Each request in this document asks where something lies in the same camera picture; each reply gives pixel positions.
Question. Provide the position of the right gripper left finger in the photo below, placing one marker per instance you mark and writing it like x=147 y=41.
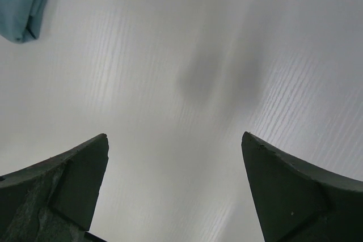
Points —
x=55 y=200

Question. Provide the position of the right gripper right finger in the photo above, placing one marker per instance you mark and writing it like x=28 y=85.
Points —
x=298 y=201

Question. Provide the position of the blue-grey t-shirt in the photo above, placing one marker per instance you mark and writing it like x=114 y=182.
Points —
x=21 y=19

